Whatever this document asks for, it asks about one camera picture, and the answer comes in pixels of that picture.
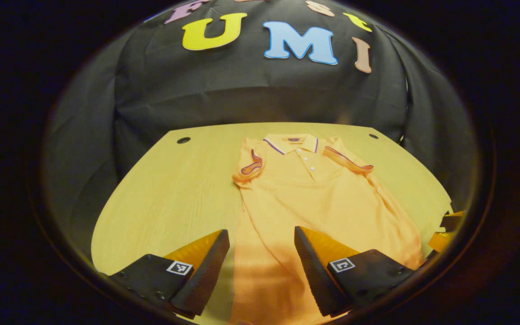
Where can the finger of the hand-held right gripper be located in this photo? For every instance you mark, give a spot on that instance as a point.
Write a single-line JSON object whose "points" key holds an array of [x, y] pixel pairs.
{"points": [[453, 221], [443, 241]]}

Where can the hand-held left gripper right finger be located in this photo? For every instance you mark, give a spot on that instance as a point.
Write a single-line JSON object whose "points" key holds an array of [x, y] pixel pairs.
{"points": [[316, 280]]}

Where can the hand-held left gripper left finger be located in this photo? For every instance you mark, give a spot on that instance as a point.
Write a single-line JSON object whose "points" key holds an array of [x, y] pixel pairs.
{"points": [[206, 280]]}

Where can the orange polo T-shirt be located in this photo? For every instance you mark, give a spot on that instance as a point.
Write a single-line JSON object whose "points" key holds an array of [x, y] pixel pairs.
{"points": [[323, 203]]}

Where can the black backdrop cloth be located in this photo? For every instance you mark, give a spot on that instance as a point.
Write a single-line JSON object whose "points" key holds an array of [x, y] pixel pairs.
{"points": [[242, 85]]}

